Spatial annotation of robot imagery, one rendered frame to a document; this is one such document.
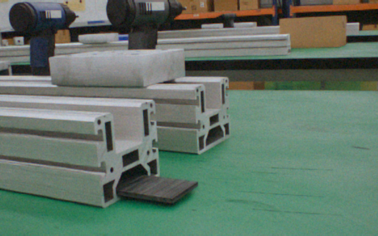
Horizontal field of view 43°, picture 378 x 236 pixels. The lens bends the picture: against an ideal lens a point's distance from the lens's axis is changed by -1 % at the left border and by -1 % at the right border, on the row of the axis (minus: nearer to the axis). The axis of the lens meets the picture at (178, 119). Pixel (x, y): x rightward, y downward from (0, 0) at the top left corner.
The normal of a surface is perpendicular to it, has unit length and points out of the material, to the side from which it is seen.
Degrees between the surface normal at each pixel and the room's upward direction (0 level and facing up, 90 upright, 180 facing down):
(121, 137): 90
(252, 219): 0
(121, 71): 90
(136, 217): 0
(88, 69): 90
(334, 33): 89
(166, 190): 0
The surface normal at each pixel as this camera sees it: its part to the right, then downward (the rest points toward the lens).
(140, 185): -0.06, -0.98
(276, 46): -0.37, 0.20
